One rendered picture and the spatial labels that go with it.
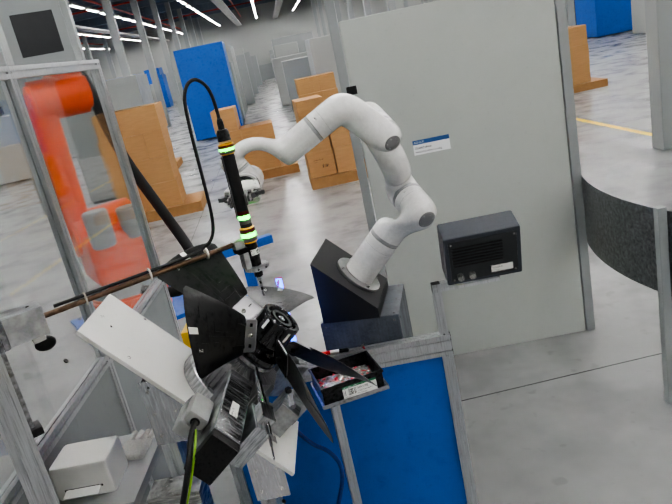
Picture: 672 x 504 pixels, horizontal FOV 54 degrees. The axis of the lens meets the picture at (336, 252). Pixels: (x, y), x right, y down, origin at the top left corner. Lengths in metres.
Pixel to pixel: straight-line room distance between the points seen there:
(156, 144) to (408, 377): 7.71
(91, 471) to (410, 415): 1.15
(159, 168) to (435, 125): 6.61
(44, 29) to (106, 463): 4.09
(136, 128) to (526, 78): 6.91
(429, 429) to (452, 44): 2.00
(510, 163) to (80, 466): 2.68
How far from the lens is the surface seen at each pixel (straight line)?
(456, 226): 2.27
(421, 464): 2.67
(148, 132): 9.77
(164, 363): 1.89
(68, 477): 2.07
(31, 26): 5.58
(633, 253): 3.42
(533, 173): 3.83
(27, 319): 1.70
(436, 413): 2.56
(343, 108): 2.04
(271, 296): 2.12
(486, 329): 4.05
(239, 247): 1.86
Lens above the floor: 1.92
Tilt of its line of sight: 17 degrees down
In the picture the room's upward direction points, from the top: 12 degrees counter-clockwise
